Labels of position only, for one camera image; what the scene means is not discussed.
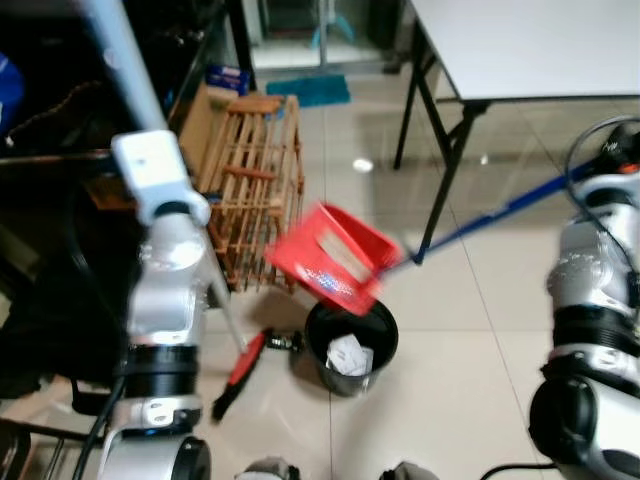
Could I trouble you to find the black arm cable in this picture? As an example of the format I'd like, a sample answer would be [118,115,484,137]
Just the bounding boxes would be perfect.
[564,114,640,293]
[68,380,128,480]

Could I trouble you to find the light blue pole red broom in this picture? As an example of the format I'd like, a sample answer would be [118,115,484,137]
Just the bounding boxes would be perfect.
[80,0,267,422]

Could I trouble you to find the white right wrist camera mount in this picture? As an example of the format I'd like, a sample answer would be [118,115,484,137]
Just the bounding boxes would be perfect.
[588,172,640,207]

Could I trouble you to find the black loose floor cable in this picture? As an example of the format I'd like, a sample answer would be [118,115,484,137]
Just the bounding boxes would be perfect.
[479,461,547,480]

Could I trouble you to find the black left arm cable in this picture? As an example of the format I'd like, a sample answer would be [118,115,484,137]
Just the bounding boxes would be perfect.
[68,380,128,480]

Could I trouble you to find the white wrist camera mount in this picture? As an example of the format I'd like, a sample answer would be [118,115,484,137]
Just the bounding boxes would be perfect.
[109,129,212,227]
[588,172,640,207]

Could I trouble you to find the grey robot foot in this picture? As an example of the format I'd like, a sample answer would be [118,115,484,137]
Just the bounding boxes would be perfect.
[239,457,302,480]
[379,460,442,480]

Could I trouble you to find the red dustpan with blue handle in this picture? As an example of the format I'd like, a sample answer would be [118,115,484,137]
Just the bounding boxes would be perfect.
[264,165,603,317]

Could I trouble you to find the white folding table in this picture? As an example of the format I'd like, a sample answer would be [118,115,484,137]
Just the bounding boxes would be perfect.
[394,0,640,267]

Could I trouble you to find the brown cardboard sheet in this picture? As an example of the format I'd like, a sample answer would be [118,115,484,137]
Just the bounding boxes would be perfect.
[179,82,237,193]

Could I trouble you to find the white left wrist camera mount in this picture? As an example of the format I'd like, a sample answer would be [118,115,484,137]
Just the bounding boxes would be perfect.
[109,129,212,227]

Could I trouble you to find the black round waste bin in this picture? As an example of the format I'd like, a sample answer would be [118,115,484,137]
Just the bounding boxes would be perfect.
[304,294,400,399]

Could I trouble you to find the wooden slat crate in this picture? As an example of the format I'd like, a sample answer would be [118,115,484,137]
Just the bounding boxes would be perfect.
[194,92,305,294]

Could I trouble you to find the black cabinet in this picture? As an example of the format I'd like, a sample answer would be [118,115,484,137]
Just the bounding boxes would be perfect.
[0,0,233,403]

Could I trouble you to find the grey right robot foot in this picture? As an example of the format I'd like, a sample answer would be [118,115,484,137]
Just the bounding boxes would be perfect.
[379,460,442,480]

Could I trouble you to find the grey left robot foot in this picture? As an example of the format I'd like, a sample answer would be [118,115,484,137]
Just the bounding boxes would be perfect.
[239,457,302,480]

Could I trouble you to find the small blue box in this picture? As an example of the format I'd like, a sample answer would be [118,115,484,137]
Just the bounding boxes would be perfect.
[204,65,252,97]

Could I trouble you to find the crumpled white paper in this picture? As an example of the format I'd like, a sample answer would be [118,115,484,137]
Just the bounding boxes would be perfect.
[327,334,374,377]

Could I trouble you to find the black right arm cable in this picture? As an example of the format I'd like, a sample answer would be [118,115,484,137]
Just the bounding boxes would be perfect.
[564,114,640,293]

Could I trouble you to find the blue floor mat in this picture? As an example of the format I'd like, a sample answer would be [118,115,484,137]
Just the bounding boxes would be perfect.
[264,75,352,109]

